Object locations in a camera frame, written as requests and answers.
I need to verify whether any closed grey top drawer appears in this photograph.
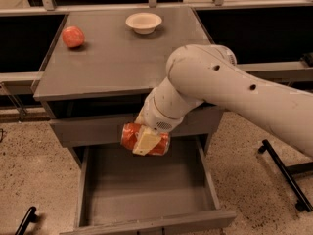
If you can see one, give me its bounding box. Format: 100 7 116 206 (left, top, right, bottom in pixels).
50 107 223 147

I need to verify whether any red coke can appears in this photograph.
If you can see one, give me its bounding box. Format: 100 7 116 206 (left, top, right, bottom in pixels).
120 123 170 156

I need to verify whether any open grey middle drawer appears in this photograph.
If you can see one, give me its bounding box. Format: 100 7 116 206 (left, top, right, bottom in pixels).
60 136 236 235

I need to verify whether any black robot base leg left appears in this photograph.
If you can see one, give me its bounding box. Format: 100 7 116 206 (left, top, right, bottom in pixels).
15 207 37 235

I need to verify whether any grey drawer cabinet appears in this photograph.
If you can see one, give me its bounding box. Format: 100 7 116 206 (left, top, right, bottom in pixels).
33 7 211 164

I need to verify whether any red apple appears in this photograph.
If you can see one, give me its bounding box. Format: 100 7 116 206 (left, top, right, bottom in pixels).
62 26 85 48

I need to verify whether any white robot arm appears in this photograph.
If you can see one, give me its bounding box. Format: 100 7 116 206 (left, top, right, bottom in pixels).
136 44 313 157

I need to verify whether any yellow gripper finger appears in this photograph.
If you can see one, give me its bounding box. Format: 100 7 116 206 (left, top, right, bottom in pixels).
133 125 161 156

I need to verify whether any white paper bowl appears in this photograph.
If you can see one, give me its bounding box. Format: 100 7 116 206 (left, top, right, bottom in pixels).
125 13 162 35

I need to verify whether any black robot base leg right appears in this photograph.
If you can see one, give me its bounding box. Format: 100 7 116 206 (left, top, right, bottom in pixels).
258 139 313 212

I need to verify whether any grey metal window rail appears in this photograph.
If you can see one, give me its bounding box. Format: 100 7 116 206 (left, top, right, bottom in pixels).
0 61 313 95

